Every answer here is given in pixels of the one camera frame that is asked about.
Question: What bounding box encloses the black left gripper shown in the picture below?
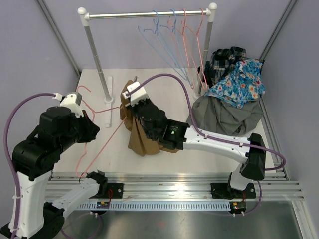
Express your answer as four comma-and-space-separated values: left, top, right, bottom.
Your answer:
57, 109, 101, 152

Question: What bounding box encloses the tan brown skirt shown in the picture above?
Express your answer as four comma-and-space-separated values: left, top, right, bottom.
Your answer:
120, 80, 179, 156

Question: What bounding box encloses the pink wire hanger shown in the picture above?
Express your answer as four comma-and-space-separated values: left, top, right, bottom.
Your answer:
74, 86, 128, 178
167, 8, 195, 90
181, 8, 208, 90

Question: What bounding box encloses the grey skirt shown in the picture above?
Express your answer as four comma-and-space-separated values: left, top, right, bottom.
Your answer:
192, 96, 264, 136

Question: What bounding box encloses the blue wire hanger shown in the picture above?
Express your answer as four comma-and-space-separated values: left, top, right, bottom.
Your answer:
138, 10, 187, 80
157, 8, 189, 81

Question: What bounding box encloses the navy white plaid skirt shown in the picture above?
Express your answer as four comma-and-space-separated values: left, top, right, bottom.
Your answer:
199, 46, 265, 87

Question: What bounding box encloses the blue floral skirt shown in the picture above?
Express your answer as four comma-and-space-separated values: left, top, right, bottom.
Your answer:
205, 59, 265, 109

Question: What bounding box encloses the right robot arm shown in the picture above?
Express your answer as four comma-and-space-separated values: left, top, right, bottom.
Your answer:
125, 98, 266, 199

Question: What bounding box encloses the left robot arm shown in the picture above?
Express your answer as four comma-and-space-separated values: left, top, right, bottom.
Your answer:
0, 106, 108, 239

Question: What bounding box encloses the metal clothes rack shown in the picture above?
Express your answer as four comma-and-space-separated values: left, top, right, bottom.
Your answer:
78, 2, 217, 128

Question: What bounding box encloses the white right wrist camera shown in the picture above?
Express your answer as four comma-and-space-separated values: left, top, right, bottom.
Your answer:
122, 81, 149, 107

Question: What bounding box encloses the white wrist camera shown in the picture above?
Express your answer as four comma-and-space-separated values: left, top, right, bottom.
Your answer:
53, 92, 84, 118
122, 81, 149, 107

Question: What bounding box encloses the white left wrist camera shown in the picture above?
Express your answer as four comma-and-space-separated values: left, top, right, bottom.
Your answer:
53, 92, 84, 118

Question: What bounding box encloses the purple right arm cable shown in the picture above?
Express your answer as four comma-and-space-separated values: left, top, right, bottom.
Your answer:
123, 73, 287, 217

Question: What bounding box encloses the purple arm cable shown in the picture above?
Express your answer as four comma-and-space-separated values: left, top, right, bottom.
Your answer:
123, 73, 287, 217
4, 93, 103, 239

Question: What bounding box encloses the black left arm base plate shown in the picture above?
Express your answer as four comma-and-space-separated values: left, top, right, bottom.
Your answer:
97, 183, 124, 199

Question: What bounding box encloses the white slotted cable duct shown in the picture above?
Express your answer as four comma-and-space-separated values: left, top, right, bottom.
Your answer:
77, 201, 230, 211

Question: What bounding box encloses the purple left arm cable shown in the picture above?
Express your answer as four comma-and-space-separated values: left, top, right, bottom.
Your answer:
4, 93, 103, 239

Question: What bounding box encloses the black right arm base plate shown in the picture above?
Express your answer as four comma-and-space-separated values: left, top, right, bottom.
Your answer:
210, 183, 257, 200

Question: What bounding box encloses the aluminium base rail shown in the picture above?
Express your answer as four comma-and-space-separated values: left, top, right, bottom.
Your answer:
46, 174, 306, 202

